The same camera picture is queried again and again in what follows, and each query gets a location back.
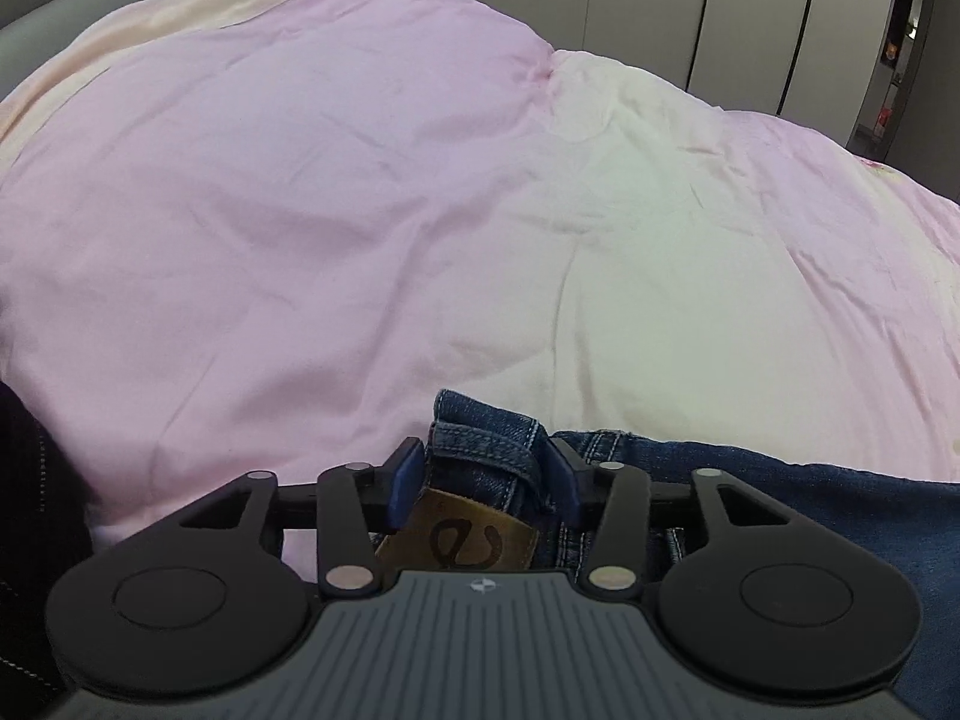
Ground pink floral quilt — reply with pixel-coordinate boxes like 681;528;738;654
0;0;960;550

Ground grey padded headboard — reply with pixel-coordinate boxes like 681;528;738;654
0;0;220;102

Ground grey door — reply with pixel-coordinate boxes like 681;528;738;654
897;0;960;207

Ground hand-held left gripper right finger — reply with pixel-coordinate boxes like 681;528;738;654
545;437;796;603

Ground beige wardrobe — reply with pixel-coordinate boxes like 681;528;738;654
358;0;910;152

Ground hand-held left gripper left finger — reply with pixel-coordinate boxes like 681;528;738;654
178;437;426;602

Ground black garment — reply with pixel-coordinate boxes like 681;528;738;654
0;381;95;700

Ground blue denim pants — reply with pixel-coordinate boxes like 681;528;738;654
375;388;960;720

